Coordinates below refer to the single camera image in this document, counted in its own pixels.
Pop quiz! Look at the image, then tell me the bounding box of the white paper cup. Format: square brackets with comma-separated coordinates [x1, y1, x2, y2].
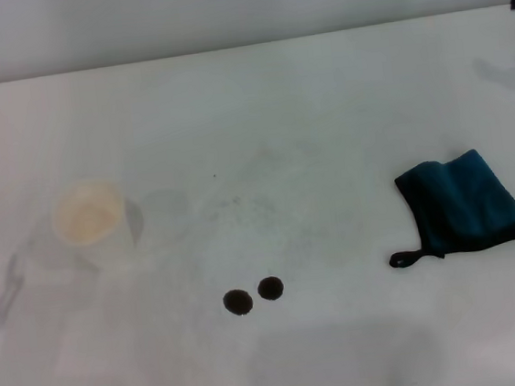
[47, 173, 149, 276]

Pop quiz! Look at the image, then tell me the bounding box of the blue rag with black trim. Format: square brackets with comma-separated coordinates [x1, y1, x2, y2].
[377, 144, 515, 270]

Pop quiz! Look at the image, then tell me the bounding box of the larger black water stain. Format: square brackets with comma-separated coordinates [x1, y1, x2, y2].
[221, 287, 256, 319]

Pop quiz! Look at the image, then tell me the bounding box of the smaller black water stain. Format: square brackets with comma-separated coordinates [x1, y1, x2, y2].
[256, 274, 286, 303]

